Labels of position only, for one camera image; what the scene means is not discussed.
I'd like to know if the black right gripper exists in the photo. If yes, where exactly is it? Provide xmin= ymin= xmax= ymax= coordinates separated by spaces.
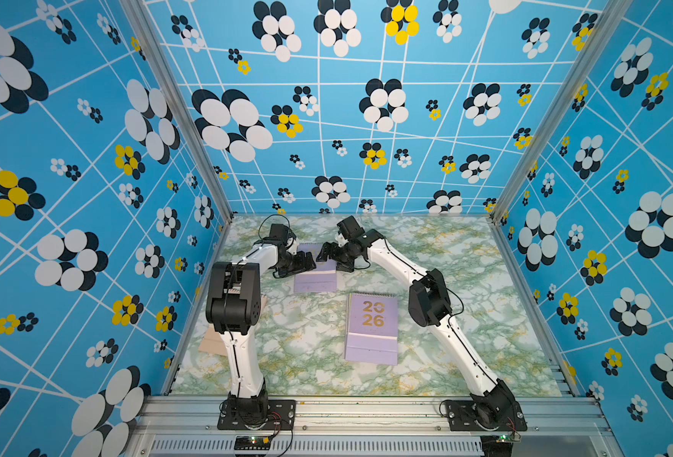
xmin=314 ymin=243 xmax=355 ymax=272

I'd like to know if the purple calendar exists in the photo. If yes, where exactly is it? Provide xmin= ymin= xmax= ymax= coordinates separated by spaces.
xmin=294 ymin=243 xmax=338 ymax=293
xmin=345 ymin=292 xmax=399 ymax=366

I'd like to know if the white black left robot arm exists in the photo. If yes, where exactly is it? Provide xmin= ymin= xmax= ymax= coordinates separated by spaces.
xmin=205 ymin=223 xmax=315 ymax=430

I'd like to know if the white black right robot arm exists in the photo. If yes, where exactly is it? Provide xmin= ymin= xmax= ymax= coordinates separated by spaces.
xmin=319 ymin=216 xmax=527 ymax=430

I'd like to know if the pink calendar left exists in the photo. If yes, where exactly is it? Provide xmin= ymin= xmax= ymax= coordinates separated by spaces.
xmin=198 ymin=293 xmax=266 ymax=356

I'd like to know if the left green circuit board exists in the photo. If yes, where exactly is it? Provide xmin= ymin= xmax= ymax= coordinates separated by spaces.
xmin=235 ymin=436 xmax=271 ymax=451

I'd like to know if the green circuit board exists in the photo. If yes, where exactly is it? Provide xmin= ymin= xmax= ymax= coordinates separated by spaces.
xmin=235 ymin=436 xmax=271 ymax=451
xmin=481 ymin=435 xmax=515 ymax=457

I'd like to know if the right green circuit board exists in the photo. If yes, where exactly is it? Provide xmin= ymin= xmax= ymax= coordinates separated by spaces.
xmin=481 ymin=435 xmax=515 ymax=457

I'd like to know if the black left camera cable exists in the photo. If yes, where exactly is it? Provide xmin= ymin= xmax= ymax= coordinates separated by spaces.
xmin=255 ymin=213 xmax=292 ymax=244

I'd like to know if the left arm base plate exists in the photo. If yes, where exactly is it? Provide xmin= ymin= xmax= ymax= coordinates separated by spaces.
xmin=216 ymin=397 xmax=296 ymax=431

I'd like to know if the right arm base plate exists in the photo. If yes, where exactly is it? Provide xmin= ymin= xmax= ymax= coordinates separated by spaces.
xmin=438 ymin=400 xmax=528 ymax=434

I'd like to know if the aluminium front rail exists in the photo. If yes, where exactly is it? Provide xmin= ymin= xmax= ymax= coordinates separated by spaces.
xmin=124 ymin=395 xmax=623 ymax=456

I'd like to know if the aluminium corner post left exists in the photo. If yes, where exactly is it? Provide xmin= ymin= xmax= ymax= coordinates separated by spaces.
xmin=120 ymin=0 xmax=233 ymax=228

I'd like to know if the aluminium corner post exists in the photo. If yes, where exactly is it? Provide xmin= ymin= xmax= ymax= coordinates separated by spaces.
xmin=120 ymin=0 xmax=233 ymax=228
xmin=491 ymin=0 xmax=633 ymax=226

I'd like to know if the aluminium corner post right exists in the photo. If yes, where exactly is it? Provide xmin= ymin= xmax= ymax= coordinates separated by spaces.
xmin=491 ymin=0 xmax=633 ymax=226

